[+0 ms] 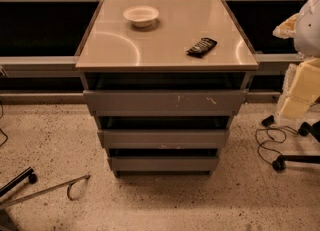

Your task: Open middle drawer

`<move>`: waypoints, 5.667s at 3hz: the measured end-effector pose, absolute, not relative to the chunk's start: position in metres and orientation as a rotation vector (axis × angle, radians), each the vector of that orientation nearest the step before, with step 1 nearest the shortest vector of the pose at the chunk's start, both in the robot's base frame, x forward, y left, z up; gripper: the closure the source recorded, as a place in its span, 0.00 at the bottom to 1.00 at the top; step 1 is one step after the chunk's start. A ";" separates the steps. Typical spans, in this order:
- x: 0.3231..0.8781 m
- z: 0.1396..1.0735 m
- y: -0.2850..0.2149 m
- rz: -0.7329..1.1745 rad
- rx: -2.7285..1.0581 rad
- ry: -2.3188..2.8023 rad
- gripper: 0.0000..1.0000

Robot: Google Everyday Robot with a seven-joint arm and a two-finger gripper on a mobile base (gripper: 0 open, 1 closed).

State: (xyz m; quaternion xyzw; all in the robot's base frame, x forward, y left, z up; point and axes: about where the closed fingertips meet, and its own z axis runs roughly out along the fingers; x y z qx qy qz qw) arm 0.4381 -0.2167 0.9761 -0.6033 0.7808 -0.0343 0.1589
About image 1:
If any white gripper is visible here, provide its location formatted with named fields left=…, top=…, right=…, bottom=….
left=278, top=58, right=320, bottom=119

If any grey drawer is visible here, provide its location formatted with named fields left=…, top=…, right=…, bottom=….
left=108, top=157, right=219, bottom=172
left=83, top=90, right=246, bottom=117
left=98, top=130, right=230, bottom=149

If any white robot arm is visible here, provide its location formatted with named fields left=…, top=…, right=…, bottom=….
left=272, top=0, right=320, bottom=119

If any grey drawer cabinet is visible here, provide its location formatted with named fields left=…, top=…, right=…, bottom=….
left=74, top=0, right=259, bottom=178

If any grey bottom drawer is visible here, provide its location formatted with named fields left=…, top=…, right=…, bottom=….
left=108, top=157, right=219, bottom=172

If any grey top drawer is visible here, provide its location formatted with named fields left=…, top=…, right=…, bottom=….
left=83, top=90, right=246, bottom=117

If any black office chair base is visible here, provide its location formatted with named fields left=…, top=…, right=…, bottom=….
left=272, top=121, right=320, bottom=172

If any black snack bar wrapper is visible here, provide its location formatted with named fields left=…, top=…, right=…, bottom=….
left=187, top=37, right=217, bottom=58

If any white bowl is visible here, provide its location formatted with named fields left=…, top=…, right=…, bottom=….
left=123, top=6, right=159, bottom=28

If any metal stand with hook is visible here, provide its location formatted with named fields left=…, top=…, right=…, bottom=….
left=0, top=174, right=90, bottom=210

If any black caster leg left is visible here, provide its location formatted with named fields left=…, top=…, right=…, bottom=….
left=0, top=167, right=37, bottom=197

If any black power adapter with cable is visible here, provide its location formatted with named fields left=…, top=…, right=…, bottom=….
left=254, top=115, right=298, bottom=166

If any black cable at left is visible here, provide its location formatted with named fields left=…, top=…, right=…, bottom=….
left=0, top=99, right=9, bottom=148

